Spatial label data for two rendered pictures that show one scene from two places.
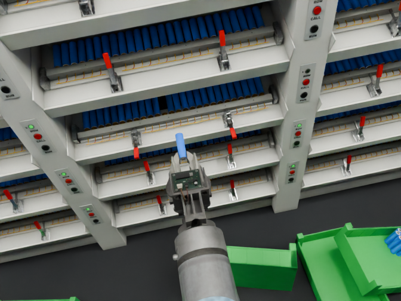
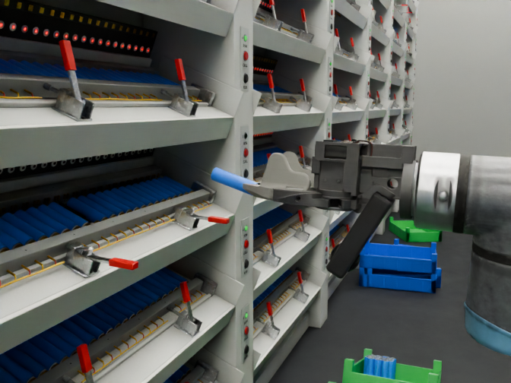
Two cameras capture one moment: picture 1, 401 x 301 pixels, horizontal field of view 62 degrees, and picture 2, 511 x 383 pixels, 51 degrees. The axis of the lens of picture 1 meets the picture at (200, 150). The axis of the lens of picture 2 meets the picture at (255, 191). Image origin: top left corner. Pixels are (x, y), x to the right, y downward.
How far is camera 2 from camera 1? 0.84 m
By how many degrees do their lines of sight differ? 67
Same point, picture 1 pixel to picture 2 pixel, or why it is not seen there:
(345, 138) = (263, 267)
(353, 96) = not seen: hidden behind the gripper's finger
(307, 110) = (248, 202)
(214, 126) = (176, 232)
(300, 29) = (237, 75)
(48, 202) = not seen: outside the picture
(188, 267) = (484, 163)
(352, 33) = not seen: hidden behind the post
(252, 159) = (207, 315)
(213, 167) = (170, 343)
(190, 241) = (443, 156)
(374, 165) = (284, 318)
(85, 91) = (22, 115)
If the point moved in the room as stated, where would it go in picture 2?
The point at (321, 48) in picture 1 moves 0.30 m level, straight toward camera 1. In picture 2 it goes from (249, 107) to (366, 108)
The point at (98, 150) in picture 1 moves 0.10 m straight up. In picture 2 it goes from (17, 300) to (10, 208)
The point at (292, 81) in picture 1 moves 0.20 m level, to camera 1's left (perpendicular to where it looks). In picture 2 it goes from (236, 150) to (182, 159)
